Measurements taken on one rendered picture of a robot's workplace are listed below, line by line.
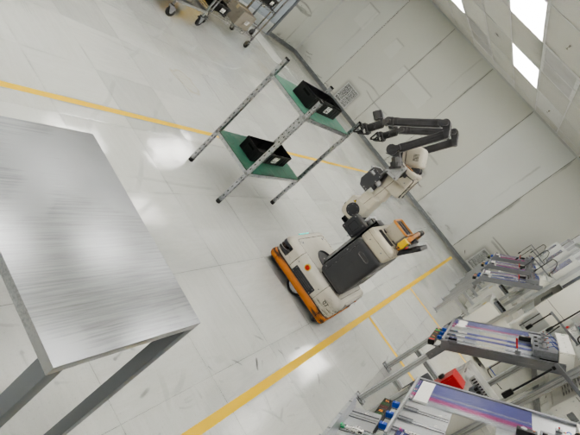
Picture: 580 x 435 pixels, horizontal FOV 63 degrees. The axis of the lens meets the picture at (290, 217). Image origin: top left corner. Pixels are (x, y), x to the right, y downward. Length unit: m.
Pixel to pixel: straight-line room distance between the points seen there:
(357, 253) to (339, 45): 8.91
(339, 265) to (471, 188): 7.40
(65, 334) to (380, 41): 10.88
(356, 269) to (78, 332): 2.53
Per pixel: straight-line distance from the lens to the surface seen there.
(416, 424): 2.16
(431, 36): 11.33
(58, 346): 1.07
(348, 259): 3.41
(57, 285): 1.15
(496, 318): 6.54
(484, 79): 10.90
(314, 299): 3.50
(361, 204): 3.52
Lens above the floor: 1.61
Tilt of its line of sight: 21 degrees down
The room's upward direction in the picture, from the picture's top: 49 degrees clockwise
